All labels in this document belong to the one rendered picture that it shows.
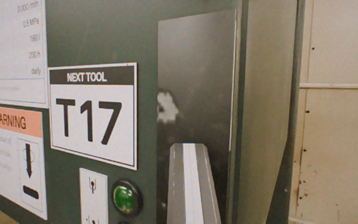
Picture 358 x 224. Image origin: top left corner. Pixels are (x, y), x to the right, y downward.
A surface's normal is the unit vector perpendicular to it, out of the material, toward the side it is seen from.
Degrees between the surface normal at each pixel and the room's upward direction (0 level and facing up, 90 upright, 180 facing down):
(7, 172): 90
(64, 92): 90
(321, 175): 90
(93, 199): 90
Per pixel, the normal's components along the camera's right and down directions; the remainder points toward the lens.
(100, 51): -0.49, 0.08
